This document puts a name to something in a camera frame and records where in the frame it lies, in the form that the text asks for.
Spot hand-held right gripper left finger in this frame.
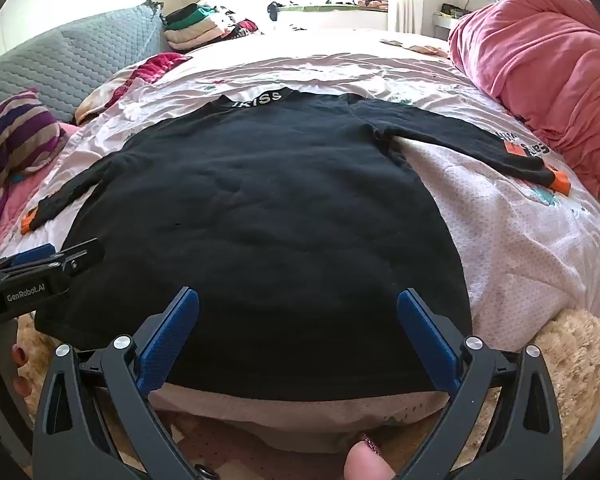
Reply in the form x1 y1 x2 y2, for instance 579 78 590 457
30 286 201 480

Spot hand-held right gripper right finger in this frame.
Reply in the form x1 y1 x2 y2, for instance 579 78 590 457
396 287 566 480

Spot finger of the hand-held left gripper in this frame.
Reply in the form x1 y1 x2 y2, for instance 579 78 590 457
0 243 58 272
45 238 106 287

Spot black long-sleeve sweater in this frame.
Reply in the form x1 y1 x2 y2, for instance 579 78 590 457
21 87 573 403

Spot pile of folded clothes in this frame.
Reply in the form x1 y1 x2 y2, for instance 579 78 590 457
161 2 261 52

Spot person's left hand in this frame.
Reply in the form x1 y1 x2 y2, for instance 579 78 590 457
9 342 36 403

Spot purple striped pillow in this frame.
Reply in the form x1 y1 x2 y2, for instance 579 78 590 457
0 89 68 241

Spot pale pink patterned bed sheet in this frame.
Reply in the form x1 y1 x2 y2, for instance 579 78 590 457
0 27 600 456

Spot pink dotted pants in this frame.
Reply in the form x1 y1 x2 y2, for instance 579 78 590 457
170 410 371 480

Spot beige plush blanket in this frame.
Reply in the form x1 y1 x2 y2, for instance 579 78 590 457
15 307 600 480

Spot grey quilted cover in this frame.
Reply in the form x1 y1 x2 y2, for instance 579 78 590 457
0 2 173 123

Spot red floral cloth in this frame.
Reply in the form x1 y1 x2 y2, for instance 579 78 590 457
75 51 193 126

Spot pink duvet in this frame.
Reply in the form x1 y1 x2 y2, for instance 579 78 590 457
447 0 600 206

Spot white shelf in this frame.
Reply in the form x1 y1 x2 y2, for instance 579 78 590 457
432 2 470 40

